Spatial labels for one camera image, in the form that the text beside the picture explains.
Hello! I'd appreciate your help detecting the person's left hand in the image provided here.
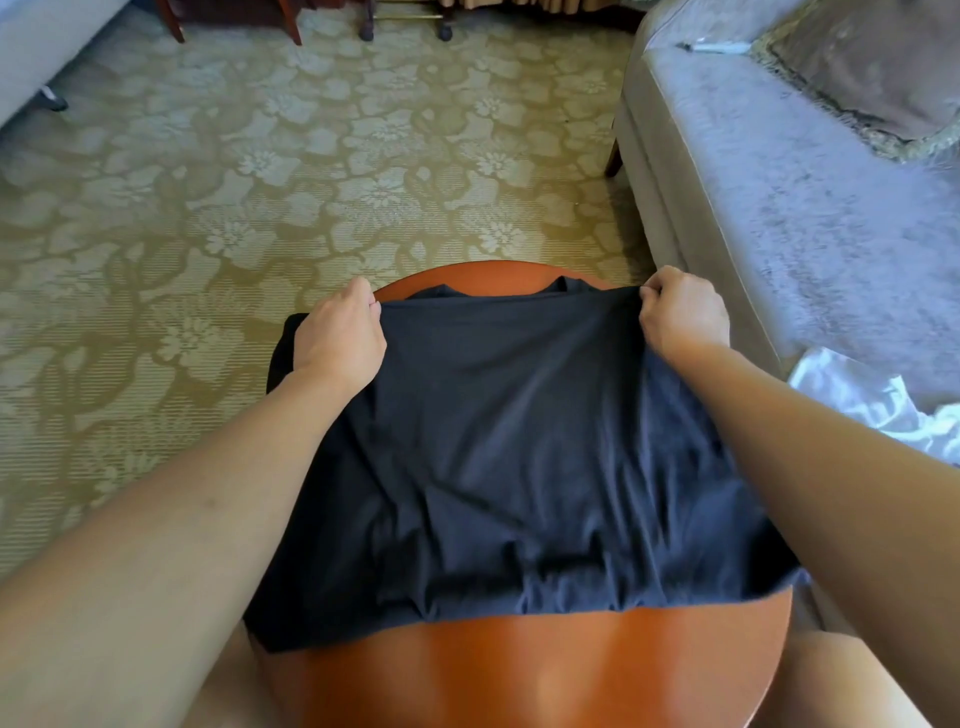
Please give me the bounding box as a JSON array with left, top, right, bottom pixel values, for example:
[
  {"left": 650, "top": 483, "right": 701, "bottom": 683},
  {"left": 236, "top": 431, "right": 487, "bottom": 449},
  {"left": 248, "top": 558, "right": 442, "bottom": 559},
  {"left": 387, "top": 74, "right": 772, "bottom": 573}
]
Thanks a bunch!
[{"left": 292, "top": 276, "right": 389, "bottom": 404}]

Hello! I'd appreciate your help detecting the round wooden table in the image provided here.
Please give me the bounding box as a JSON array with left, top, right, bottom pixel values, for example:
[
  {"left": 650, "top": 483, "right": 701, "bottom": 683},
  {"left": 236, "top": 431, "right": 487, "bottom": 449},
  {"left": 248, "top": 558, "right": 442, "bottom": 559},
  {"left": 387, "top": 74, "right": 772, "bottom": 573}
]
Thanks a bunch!
[{"left": 247, "top": 261, "right": 794, "bottom": 728}]

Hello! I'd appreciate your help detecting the person's left forearm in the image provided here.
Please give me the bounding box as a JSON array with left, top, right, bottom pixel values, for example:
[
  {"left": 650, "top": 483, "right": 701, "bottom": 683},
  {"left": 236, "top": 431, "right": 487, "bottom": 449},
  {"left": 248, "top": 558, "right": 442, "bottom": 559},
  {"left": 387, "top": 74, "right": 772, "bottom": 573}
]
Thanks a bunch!
[{"left": 0, "top": 375, "right": 362, "bottom": 728}]

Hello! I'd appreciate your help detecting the grey velvet chaise sofa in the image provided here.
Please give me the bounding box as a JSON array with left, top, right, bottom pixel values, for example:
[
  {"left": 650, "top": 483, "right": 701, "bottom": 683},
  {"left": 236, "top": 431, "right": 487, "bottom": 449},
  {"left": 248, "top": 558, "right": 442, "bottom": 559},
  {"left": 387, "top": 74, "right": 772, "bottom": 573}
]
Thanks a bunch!
[{"left": 607, "top": 0, "right": 960, "bottom": 414}]

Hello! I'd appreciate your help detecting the white bed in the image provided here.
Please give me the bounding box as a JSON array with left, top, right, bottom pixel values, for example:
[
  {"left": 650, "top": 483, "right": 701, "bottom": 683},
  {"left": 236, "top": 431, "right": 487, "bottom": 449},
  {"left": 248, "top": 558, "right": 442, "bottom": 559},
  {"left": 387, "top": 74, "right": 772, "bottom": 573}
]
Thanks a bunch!
[{"left": 0, "top": 0, "right": 129, "bottom": 129}]

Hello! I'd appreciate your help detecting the pile of clothes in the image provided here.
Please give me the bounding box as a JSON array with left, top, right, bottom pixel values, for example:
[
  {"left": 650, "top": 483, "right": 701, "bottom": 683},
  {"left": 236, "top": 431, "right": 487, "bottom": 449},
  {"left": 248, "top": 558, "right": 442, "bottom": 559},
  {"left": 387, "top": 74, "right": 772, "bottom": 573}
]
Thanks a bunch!
[{"left": 787, "top": 348, "right": 960, "bottom": 467}]

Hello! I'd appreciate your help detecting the person's right hand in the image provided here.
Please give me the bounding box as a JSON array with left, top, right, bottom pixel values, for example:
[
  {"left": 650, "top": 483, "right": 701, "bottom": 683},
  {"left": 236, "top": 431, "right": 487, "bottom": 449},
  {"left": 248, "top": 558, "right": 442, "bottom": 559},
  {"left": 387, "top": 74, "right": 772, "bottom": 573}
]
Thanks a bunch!
[{"left": 639, "top": 265, "right": 734, "bottom": 369}]

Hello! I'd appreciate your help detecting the person's right leg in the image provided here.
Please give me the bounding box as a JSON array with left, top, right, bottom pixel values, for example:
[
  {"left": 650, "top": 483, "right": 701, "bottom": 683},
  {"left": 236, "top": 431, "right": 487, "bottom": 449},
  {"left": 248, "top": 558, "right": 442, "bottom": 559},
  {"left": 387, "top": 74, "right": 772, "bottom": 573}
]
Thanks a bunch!
[{"left": 750, "top": 630, "right": 932, "bottom": 728}]

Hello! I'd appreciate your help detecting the person's right forearm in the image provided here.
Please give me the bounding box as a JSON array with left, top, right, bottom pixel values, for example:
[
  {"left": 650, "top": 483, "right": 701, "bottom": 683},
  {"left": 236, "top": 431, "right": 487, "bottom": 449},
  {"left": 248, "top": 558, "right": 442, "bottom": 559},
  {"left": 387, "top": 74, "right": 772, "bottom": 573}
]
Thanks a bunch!
[{"left": 667, "top": 345, "right": 960, "bottom": 728}]

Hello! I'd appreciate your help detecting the black valet stand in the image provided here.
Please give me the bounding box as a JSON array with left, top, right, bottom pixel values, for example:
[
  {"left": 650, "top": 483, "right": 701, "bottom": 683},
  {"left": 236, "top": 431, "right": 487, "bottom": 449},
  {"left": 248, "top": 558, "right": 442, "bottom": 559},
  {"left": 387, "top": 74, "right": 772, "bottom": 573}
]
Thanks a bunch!
[{"left": 357, "top": 0, "right": 455, "bottom": 44}]

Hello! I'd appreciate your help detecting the brown fringed cushion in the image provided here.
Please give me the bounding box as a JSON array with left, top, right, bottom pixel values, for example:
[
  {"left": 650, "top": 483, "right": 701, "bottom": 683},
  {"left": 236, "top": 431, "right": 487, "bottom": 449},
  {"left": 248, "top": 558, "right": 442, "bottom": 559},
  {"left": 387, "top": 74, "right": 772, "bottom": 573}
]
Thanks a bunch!
[{"left": 757, "top": 0, "right": 960, "bottom": 164}]

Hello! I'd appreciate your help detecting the beige curtain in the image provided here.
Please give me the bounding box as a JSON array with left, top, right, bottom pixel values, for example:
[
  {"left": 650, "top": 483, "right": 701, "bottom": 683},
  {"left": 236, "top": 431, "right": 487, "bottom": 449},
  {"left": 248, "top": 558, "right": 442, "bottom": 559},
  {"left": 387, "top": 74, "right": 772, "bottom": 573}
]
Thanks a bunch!
[{"left": 450, "top": 0, "right": 632, "bottom": 17}]

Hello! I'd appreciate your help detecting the dark navy T-shirt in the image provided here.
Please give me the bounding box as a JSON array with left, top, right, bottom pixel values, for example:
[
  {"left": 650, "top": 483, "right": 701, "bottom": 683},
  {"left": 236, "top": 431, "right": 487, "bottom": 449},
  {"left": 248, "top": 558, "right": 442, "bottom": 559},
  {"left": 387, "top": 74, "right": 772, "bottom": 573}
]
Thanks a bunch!
[{"left": 243, "top": 277, "right": 812, "bottom": 654}]

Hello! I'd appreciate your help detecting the dark wooden nightstand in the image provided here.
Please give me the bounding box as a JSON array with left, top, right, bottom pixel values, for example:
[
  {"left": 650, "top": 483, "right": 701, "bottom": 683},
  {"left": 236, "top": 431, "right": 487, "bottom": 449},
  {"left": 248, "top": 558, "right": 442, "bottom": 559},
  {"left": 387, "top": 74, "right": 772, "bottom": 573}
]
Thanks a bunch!
[{"left": 154, "top": 0, "right": 306, "bottom": 47}]

